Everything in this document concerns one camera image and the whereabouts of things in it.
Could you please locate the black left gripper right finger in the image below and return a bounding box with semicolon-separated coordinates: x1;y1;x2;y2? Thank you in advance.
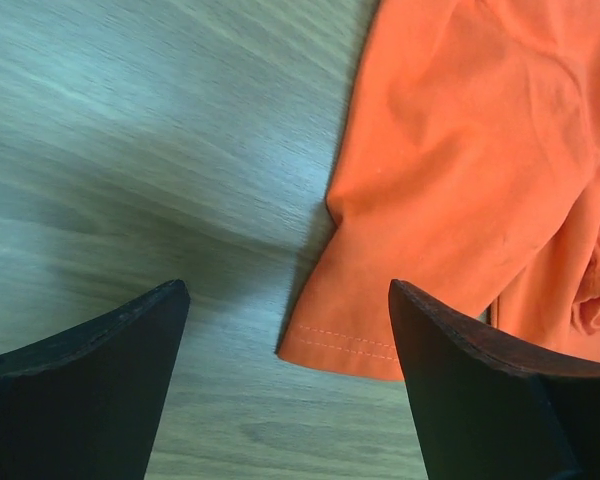
389;280;600;479

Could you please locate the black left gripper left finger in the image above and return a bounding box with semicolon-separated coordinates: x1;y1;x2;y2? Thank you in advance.
0;280;190;479

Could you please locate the orange t shirt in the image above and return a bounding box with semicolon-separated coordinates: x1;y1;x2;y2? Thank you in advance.
278;1;600;381

